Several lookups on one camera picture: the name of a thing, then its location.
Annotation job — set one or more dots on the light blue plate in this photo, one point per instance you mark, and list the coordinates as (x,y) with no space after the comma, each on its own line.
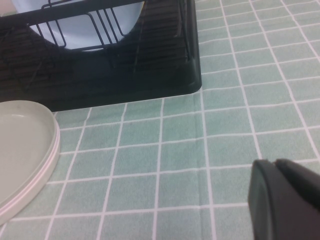
(75,32)

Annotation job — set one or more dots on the pale green plate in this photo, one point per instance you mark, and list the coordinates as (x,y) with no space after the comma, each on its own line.
(20,150)

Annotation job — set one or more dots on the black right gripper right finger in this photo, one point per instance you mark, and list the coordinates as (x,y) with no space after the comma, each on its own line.
(300,175)

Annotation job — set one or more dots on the green checkered tablecloth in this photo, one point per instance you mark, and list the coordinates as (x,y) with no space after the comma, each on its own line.
(175,150)

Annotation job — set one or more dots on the pink plate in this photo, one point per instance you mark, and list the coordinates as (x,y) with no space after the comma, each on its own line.
(41,179)

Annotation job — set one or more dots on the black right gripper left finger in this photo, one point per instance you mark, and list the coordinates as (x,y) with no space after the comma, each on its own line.
(262,200)

